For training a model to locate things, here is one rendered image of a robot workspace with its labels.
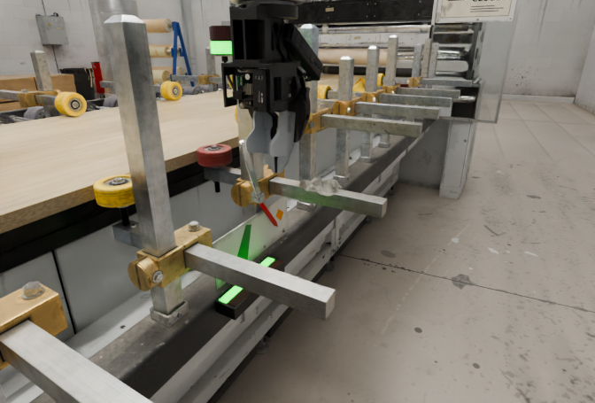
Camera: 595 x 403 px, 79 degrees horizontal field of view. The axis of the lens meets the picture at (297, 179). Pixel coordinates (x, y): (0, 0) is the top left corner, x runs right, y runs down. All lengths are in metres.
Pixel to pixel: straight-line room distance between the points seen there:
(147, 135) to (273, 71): 0.21
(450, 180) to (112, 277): 2.60
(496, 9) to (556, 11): 6.54
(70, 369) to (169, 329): 0.26
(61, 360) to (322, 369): 1.18
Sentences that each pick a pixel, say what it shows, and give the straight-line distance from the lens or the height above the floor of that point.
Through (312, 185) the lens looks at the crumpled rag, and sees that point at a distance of 0.71.
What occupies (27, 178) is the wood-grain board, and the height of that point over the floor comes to 0.90.
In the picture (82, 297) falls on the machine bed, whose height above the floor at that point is 0.68.
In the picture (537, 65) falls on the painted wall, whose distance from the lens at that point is 9.33.
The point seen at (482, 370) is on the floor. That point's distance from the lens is 1.66.
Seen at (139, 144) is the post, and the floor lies 1.01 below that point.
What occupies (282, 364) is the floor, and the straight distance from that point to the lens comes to 1.53.
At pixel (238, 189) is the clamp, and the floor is 0.86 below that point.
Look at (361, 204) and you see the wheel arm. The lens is 0.69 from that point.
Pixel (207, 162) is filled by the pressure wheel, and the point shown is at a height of 0.88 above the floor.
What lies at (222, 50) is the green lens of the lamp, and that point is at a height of 1.12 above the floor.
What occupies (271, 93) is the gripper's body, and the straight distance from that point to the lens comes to 0.41.
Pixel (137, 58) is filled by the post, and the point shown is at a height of 1.12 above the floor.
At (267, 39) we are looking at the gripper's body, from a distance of 0.44.
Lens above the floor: 1.13
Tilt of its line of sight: 21 degrees down
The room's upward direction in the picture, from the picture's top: straight up
